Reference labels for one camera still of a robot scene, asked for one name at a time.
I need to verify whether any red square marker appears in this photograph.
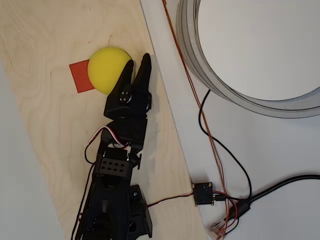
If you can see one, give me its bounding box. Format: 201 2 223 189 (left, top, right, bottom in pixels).
69 59 96 94

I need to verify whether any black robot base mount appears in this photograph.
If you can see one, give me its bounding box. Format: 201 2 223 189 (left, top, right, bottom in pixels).
128 184 153 239

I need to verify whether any yellow round foam disc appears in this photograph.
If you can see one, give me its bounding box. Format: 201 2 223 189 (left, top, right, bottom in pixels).
87 46 137 95

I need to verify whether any white wire connector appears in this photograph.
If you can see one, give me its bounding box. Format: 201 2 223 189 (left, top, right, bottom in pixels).
208 221 227 240

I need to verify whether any red white servo cable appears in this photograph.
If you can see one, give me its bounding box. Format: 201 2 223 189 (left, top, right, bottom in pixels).
84 126 132 165
146 191 195 208

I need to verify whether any orange wire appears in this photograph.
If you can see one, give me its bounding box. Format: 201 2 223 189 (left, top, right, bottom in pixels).
162 0 232 237
161 0 232 237

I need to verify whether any thin black cable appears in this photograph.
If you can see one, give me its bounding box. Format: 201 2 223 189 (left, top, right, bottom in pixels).
198 89 252 201

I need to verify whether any thick black power cable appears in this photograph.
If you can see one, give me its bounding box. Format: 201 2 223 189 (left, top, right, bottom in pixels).
228 174 320 221

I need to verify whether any small black circuit board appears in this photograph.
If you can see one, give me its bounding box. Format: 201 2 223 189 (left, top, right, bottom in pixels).
191 181 215 207

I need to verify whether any grey round lamp base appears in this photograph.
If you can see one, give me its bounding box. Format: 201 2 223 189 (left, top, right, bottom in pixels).
176 0 320 119

